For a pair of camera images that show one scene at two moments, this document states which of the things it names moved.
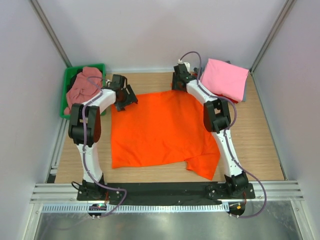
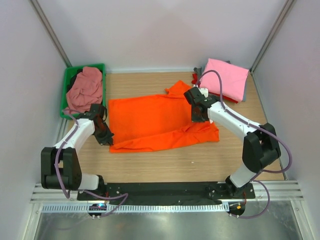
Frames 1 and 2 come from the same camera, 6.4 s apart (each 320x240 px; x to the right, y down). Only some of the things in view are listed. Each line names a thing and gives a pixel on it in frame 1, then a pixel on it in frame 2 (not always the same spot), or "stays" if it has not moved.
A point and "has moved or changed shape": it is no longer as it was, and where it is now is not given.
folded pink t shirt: x=225 y=78 stays
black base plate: x=164 y=192 stays
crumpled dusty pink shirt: x=87 y=83 stays
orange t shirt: x=164 y=127 has moved or changed shape
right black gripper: x=174 y=86 -> x=195 y=119
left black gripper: x=131 y=97 -> x=107 y=138
